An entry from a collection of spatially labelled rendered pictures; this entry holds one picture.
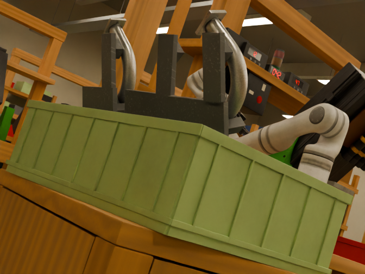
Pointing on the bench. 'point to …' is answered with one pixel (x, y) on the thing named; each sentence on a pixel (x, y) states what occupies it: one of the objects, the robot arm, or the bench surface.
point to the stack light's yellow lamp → (276, 62)
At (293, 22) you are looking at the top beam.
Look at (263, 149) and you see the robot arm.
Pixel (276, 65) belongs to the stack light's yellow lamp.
